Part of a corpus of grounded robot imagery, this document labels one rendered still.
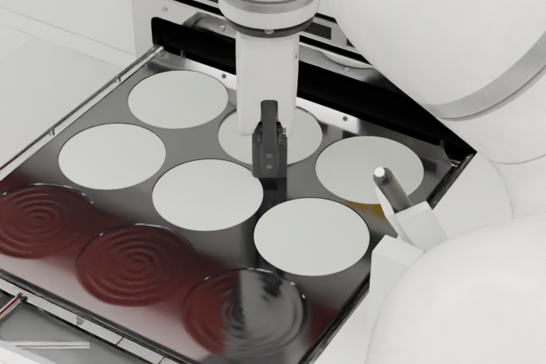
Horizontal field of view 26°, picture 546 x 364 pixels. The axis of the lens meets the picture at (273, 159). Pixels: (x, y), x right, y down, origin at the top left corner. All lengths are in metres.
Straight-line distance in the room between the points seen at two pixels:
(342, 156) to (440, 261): 0.69
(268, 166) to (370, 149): 0.11
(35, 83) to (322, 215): 0.46
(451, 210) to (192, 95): 0.34
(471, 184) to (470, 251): 0.57
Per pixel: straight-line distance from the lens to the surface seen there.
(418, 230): 0.79
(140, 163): 1.11
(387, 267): 0.80
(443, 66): 0.47
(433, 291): 0.42
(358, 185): 1.08
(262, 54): 0.96
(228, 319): 0.96
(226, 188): 1.07
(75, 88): 1.36
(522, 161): 0.51
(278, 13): 0.95
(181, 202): 1.06
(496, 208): 0.97
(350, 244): 1.02
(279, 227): 1.03
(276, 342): 0.94
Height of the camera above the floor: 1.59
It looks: 38 degrees down
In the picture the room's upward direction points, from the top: straight up
